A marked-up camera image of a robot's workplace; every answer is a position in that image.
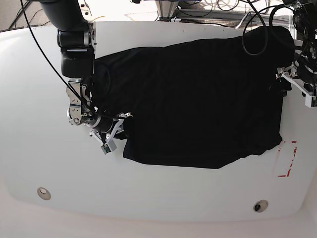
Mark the table grommet hole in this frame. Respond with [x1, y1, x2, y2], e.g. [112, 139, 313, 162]
[253, 200, 268, 213]
[37, 187, 51, 201]

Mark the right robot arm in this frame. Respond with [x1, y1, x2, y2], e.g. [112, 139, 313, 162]
[39, 0, 132, 151]

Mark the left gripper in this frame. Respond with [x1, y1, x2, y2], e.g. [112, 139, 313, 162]
[276, 61, 317, 107]

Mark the left table grommet hole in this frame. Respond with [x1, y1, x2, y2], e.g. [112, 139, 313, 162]
[37, 187, 51, 201]

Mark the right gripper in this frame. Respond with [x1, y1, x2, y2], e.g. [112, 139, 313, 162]
[89, 112, 133, 146]

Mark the right table grommet hole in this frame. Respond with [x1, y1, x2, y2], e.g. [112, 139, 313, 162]
[253, 200, 268, 213]

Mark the black t-shirt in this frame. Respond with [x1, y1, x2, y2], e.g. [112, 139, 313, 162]
[92, 26, 294, 169]

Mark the red tape rectangle marking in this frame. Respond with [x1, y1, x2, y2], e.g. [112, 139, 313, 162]
[274, 141, 298, 178]

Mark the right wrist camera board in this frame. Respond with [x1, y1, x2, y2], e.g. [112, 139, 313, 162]
[101, 140, 117, 155]

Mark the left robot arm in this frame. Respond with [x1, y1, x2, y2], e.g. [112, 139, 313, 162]
[242, 0, 317, 108]

